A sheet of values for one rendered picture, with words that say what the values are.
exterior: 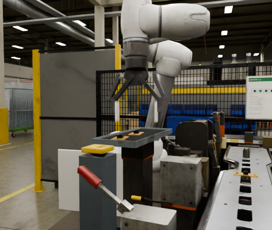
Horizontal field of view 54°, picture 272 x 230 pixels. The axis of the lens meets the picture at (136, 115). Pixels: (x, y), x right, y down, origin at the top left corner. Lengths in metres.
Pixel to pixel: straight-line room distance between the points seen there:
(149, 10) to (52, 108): 3.11
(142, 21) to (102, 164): 0.47
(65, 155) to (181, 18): 0.92
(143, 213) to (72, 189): 0.98
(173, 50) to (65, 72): 2.54
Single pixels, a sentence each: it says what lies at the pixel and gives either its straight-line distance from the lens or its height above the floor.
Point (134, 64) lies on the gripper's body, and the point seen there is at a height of 1.39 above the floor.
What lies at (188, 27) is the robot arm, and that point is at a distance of 0.89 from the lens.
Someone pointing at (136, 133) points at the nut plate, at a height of 1.16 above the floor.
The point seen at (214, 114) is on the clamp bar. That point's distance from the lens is 1.51.
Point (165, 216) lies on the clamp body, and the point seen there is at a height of 1.06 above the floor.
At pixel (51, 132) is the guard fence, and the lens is 3.90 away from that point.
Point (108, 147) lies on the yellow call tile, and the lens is 0.65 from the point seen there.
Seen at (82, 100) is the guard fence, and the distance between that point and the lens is 3.63.
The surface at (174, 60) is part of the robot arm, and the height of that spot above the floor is 1.48.
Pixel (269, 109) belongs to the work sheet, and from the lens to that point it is 2.07.
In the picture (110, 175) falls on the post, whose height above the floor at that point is 1.09.
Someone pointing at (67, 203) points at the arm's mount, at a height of 0.74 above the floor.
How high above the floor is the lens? 1.27
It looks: 3 degrees down
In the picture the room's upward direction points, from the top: straight up
